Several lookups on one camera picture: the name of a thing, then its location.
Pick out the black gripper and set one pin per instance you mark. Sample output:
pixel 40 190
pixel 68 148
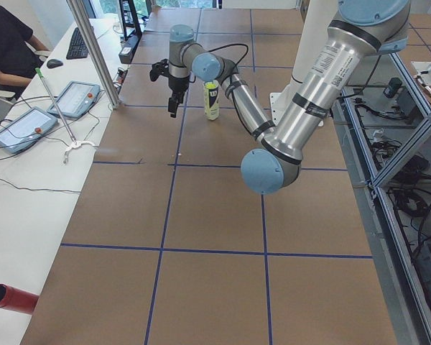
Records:
pixel 177 85

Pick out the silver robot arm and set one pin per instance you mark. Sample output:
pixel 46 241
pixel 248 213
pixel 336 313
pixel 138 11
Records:
pixel 357 29

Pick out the clear tennis ball can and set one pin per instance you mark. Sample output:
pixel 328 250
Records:
pixel 211 98

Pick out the far teach pendant tablet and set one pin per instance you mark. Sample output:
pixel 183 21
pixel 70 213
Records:
pixel 76 98

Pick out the teach pendant tablet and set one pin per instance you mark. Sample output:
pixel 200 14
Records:
pixel 26 130
pixel 76 98

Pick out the black keyboard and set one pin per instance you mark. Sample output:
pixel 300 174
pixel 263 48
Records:
pixel 77 48

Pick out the reach grabber stick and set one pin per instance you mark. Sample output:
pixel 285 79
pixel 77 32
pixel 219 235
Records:
pixel 75 144

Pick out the black computer mouse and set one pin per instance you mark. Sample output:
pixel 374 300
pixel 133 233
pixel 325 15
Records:
pixel 54 63

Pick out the near teach pendant tablet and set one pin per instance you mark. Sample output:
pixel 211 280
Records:
pixel 26 130

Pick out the person in black shirt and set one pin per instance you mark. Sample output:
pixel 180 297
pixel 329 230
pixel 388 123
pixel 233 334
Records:
pixel 18 46

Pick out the white side table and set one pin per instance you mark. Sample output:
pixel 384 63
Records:
pixel 82 70

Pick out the red cylinder tube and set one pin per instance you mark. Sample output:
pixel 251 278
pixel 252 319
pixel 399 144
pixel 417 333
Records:
pixel 14 299

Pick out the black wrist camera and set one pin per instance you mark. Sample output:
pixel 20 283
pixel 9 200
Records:
pixel 160 68

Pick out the aluminium frame post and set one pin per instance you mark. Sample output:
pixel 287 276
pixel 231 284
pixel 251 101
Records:
pixel 84 25

